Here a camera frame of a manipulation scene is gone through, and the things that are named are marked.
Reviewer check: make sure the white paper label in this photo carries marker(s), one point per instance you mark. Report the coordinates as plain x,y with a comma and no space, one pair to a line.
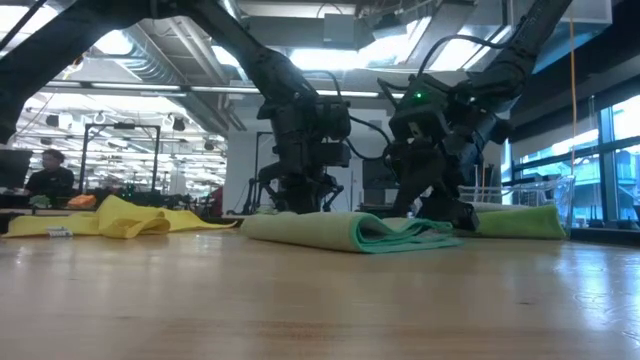
59,231

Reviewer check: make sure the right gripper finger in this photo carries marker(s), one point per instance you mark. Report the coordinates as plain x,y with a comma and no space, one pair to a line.
417,180
452,212

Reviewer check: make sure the clear plastic bin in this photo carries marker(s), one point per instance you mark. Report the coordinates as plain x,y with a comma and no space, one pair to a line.
560,200

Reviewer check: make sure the black equipment cabinet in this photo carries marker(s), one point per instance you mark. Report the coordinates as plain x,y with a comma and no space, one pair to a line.
377,180

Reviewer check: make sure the pale green teal-edged towel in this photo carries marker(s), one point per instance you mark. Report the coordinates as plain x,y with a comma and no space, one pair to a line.
320,230

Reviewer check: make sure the orange object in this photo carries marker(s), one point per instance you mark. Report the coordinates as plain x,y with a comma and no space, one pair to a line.
81,202

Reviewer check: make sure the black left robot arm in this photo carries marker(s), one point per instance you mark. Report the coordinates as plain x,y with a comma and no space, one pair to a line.
270,70

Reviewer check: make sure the black monitor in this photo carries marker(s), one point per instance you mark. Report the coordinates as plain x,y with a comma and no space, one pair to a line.
15,167

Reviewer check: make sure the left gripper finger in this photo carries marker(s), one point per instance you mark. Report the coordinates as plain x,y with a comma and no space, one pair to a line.
312,192
290,192

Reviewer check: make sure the bright green microfiber towel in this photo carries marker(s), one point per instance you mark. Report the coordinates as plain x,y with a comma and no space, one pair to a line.
525,224

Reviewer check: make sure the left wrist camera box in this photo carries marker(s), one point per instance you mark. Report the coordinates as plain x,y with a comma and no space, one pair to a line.
330,155

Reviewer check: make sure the person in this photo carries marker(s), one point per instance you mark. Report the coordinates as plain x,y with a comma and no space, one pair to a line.
50,180

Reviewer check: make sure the black background robot arm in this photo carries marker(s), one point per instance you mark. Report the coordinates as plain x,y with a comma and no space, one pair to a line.
260,187
334,197

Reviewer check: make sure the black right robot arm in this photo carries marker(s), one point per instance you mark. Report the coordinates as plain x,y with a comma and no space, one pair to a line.
520,55

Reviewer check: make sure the yellow microfiber towel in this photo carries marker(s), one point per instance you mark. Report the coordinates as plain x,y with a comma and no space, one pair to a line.
125,217

